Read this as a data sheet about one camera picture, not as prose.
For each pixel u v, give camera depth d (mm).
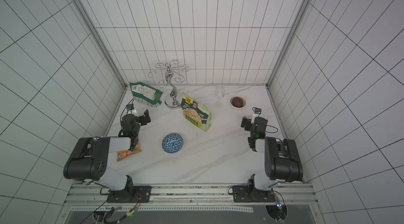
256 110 812
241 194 726
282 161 449
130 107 790
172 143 896
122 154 823
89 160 454
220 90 974
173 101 1102
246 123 859
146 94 1010
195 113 883
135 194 712
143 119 839
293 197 743
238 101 1010
